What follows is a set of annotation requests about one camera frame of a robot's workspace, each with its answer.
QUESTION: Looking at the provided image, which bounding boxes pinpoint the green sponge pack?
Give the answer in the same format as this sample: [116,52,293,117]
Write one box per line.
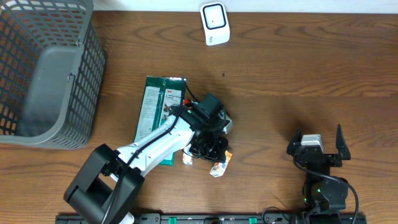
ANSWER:
[119,77,193,175]

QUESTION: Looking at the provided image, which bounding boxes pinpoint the green lid jar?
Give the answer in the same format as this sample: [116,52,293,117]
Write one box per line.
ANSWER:
[220,112,233,134]

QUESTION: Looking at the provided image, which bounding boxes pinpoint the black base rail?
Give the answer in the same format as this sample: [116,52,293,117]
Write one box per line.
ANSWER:
[55,213,354,224]

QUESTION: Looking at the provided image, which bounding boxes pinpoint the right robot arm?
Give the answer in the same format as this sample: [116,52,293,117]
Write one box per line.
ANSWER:
[287,125,351,223]

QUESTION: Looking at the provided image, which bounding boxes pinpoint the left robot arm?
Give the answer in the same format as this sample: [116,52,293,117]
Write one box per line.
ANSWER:
[63,103,232,223]

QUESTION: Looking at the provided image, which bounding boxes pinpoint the orange juice carton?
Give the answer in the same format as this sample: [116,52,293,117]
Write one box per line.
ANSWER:
[182,144,193,165]
[210,151,233,177]

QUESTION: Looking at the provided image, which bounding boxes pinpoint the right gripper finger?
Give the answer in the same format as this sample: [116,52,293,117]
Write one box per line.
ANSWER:
[287,129,302,156]
[335,124,350,155]

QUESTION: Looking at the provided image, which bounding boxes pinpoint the grey plastic mesh basket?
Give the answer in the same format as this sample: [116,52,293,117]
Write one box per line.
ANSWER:
[1,0,106,149]

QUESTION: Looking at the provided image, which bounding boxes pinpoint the white barcode scanner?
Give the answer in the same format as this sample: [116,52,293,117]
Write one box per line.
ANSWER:
[200,2,231,46]

